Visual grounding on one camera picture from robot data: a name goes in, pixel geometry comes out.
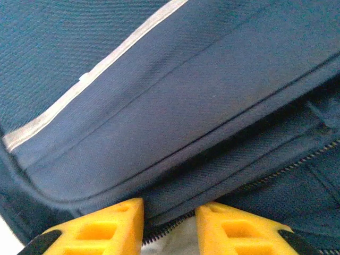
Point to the navy blue student backpack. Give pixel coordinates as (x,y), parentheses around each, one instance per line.
(170,106)

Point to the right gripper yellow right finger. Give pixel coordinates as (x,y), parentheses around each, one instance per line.
(239,231)

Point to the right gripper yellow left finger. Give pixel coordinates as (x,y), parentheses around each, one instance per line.
(106,225)

